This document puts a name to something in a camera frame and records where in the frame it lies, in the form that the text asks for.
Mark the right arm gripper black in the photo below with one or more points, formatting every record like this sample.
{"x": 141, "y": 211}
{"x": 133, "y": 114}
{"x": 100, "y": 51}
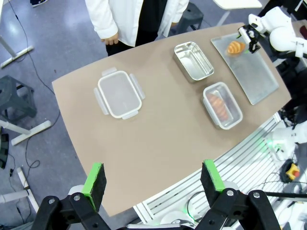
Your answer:
{"x": 254, "y": 40}

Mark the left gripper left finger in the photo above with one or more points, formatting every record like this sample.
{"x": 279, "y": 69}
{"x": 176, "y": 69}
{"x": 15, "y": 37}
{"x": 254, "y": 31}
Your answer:
{"x": 94, "y": 187}

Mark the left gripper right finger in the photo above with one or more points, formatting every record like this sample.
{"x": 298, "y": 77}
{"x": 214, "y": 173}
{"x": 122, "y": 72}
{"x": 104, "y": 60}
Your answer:
{"x": 212, "y": 182}

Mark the croissant bread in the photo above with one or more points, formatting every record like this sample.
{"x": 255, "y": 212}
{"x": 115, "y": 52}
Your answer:
{"x": 218, "y": 105}
{"x": 235, "y": 48}

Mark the clear plastic lid white rim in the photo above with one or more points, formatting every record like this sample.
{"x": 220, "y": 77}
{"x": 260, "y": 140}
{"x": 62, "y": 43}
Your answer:
{"x": 120, "y": 95}
{"x": 231, "y": 98}

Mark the person's left forearm white sleeve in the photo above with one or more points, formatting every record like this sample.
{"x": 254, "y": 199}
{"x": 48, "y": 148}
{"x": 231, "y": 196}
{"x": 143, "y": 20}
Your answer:
{"x": 175, "y": 12}

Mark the person's right forearm white sleeve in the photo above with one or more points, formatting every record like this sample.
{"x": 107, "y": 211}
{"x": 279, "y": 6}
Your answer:
{"x": 105, "y": 21}

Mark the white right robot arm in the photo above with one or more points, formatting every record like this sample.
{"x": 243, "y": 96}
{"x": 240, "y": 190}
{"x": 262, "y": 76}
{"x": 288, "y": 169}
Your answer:
{"x": 280, "y": 36}

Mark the empty steel container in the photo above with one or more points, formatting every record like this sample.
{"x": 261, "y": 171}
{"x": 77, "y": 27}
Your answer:
{"x": 194, "y": 62}

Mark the person's right hand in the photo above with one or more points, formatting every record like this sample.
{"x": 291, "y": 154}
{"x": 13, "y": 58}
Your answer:
{"x": 110, "y": 40}

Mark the flat metal tray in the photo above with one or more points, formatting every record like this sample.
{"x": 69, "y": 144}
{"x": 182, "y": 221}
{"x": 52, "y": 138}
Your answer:
{"x": 251, "y": 74}

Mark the white table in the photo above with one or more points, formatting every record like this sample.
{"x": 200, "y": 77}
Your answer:
{"x": 239, "y": 3}

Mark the dark red object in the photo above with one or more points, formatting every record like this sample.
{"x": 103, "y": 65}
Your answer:
{"x": 304, "y": 31}

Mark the dark grey plastic stool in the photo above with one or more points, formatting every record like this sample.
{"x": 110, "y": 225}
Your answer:
{"x": 192, "y": 14}
{"x": 21, "y": 105}

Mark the white table leg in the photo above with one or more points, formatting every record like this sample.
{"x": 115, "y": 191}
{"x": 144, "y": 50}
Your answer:
{"x": 22, "y": 178}
{"x": 31, "y": 133}

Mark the black rod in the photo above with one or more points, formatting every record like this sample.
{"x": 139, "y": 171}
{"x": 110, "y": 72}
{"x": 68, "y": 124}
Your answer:
{"x": 285, "y": 194}

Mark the yellow red emergency stop button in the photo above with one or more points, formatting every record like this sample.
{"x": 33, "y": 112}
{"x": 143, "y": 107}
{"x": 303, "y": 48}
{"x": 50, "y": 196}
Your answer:
{"x": 293, "y": 170}

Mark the black object on floor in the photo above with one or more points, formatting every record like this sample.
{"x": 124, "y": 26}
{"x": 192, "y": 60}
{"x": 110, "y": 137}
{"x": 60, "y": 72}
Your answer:
{"x": 3, "y": 153}

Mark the person torso white coat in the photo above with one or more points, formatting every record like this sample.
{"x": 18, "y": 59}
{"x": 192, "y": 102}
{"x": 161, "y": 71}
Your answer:
{"x": 129, "y": 14}

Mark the white table foot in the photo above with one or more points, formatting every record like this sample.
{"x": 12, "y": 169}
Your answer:
{"x": 16, "y": 56}

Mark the blue shoe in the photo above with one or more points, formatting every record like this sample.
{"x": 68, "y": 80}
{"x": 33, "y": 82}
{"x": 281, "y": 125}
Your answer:
{"x": 39, "y": 2}

